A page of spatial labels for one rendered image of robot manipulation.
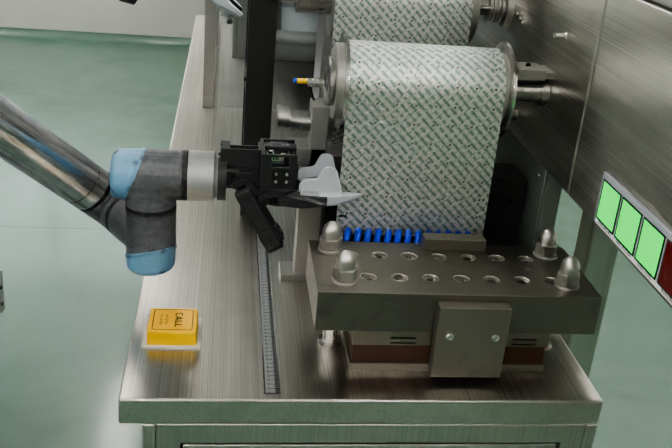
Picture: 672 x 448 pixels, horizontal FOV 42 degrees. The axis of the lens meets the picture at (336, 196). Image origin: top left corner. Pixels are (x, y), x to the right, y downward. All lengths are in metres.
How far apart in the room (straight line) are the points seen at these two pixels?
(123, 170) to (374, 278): 0.39
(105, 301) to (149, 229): 1.93
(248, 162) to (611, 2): 0.55
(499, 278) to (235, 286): 0.44
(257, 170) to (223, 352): 0.27
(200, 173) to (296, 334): 0.28
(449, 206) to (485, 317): 0.23
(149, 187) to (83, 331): 1.81
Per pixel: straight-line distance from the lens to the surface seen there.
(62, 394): 2.76
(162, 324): 1.29
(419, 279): 1.23
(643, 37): 1.13
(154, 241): 1.31
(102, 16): 6.98
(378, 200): 1.33
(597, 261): 1.65
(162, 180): 1.27
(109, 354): 2.93
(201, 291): 1.42
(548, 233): 1.34
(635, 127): 1.12
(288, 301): 1.40
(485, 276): 1.26
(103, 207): 1.40
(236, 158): 1.27
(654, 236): 1.05
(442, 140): 1.32
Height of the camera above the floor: 1.59
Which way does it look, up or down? 22 degrees down
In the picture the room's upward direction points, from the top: 5 degrees clockwise
